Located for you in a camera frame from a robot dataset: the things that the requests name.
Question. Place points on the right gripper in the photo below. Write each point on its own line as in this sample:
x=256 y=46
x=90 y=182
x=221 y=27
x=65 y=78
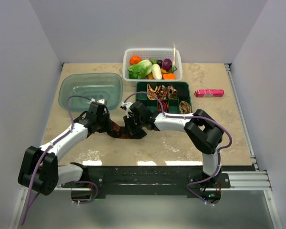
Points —
x=127 y=121

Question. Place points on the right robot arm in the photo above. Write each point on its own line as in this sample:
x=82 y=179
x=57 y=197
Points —
x=199 y=126

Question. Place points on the rolled orange striped tie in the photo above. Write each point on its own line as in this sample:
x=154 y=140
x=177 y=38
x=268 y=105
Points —
x=163 y=106

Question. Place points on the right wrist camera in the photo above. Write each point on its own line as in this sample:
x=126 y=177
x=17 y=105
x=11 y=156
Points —
x=126 y=106

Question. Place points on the green toy lettuce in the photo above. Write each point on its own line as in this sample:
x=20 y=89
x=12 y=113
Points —
x=140 y=70

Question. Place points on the rolled brown beige tie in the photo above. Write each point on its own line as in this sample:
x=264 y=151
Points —
x=184 y=107

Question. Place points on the pink rectangular box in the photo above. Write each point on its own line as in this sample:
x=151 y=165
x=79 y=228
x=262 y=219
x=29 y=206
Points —
x=203 y=93

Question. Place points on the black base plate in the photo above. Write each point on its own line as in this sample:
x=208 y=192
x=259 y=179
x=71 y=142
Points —
x=138 y=180

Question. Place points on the white toy radish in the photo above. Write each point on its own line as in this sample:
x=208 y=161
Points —
x=156 y=72

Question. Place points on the purple toy onion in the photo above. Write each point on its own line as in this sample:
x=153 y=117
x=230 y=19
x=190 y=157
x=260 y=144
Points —
x=167 y=64

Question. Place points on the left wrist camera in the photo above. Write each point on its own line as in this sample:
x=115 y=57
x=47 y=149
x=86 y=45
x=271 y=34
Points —
x=100 y=101

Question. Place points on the white perforated basket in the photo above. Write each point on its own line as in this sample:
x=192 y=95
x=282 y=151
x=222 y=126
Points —
x=155 y=53

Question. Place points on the orange toy pumpkin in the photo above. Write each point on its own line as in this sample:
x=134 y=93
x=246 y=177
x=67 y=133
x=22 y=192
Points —
x=135 y=60

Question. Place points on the rolled yellow tie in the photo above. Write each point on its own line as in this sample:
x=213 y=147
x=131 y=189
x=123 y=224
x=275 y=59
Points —
x=152 y=91

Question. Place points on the green compartment tray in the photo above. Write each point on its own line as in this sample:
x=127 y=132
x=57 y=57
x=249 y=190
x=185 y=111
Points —
x=183 y=94

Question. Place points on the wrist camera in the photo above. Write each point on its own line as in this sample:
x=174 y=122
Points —
x=126 y=106
x=100 y=101

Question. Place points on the dark orange floral tie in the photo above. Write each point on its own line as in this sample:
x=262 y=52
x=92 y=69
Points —
x=120 y=132

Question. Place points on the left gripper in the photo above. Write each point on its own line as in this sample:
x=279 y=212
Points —
x=108 y=127

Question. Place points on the teal transparent plastic bin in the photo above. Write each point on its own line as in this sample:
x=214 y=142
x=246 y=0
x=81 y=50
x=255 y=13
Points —
x=95 y=86

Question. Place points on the rolled purple gold tie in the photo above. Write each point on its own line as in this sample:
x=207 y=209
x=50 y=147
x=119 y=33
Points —
x=172 y=92

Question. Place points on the rolled patterned dark tie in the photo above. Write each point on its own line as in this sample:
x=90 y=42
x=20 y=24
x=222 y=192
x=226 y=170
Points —
x=162 y=92

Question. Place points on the orange toy carrot slice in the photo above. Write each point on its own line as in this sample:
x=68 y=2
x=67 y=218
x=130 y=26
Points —
x=169 y=76

